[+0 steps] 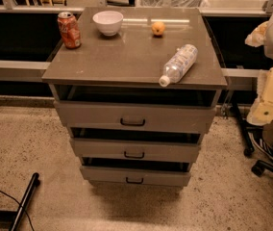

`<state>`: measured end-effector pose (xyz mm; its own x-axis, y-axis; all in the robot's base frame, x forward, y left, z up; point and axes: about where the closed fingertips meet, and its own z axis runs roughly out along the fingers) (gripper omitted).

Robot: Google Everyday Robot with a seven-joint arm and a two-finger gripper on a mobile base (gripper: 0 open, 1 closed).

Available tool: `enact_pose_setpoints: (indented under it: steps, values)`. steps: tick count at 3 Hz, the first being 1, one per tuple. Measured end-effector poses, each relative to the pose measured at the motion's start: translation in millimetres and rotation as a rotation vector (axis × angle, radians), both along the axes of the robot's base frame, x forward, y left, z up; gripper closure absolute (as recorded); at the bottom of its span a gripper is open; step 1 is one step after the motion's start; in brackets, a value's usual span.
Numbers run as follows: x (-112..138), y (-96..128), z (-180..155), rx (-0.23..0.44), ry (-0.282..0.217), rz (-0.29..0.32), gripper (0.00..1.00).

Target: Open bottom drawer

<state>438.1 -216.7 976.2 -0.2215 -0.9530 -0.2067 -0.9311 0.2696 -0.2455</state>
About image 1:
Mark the black stand leg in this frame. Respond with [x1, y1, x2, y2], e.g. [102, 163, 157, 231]
[0, 172, 40, 231]

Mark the black white sneaker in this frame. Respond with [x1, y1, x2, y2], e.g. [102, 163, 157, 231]
[249, 132, 273, 162]

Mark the white bowl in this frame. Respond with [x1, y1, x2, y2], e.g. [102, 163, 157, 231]
[92, 11, 124, 36]

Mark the grey drawer cabinet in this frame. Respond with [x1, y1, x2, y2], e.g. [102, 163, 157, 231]
[41, 6, 228, 189]

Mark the grey middle drawer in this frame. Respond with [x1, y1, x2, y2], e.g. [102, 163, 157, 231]
[70, 139, 200, 163]

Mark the clear plastic water bottle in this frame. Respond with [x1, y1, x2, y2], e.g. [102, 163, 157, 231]
[159, 44, 198, 87]

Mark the orange fruit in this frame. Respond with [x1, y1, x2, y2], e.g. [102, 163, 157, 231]
[151, 21, 165, 37]

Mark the grey bottom drawer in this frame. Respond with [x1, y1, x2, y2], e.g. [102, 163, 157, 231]
[80, 166, 190, 187]

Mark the black floor cable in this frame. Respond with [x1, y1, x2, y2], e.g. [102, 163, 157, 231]
[0, 180, 36, 231]

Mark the grey top drawer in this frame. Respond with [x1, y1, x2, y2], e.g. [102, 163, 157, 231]
[54, 101, 215, 134]

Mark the black office chair base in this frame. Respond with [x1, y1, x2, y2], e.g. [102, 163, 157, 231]
[231, 101, 273, 177]

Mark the orange soda can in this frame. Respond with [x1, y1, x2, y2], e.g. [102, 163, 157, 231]
[58, 12, 82, 49]

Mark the grey drawer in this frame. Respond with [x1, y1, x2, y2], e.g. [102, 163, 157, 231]
[70, 139, 200, 163]
[80, 166, 190, 187]
[54, 101, 215, 134]

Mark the metal railing frame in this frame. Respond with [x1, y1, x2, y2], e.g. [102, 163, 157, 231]
[0, 0, 273, 83]

